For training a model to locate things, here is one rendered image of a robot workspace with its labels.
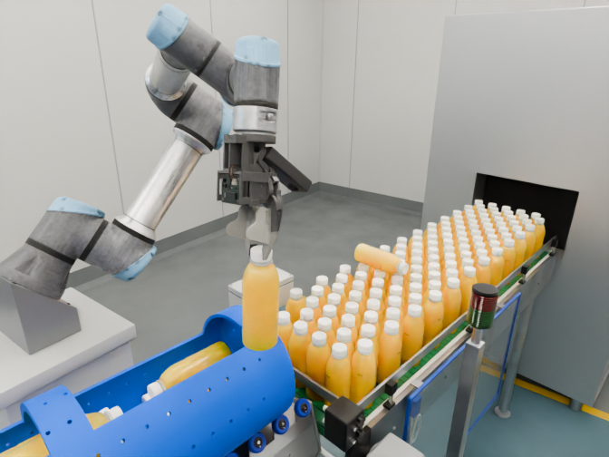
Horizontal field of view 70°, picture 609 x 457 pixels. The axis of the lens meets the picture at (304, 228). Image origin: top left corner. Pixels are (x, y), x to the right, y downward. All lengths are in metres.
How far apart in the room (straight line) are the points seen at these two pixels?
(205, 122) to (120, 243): 0.37
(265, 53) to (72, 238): 0.66
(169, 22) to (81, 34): 3.01
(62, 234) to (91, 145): 2.72
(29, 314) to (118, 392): 0.26
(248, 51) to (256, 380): 0.63
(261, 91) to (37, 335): 0.77
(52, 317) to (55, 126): 2.65
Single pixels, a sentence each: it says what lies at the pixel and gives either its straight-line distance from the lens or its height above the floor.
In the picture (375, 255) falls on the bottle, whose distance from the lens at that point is 1.52.
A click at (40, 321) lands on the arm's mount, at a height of 1.22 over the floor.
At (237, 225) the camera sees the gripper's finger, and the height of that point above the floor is 1.51.
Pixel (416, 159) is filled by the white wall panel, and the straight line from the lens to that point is 5.44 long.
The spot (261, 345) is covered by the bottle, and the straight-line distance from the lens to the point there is 0.84.
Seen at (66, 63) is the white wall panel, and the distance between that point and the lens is 3.76.
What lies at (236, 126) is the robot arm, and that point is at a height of 1.68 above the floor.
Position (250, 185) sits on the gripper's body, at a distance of 0.71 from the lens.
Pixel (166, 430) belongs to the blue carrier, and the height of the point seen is 1.17.
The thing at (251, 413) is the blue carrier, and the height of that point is 1.11.
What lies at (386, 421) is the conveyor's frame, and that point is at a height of 0.87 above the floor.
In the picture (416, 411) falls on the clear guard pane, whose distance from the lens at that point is 1.34.
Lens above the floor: 1.79
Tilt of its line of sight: 21 degrees down
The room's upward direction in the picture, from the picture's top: 1 degrees clockwise
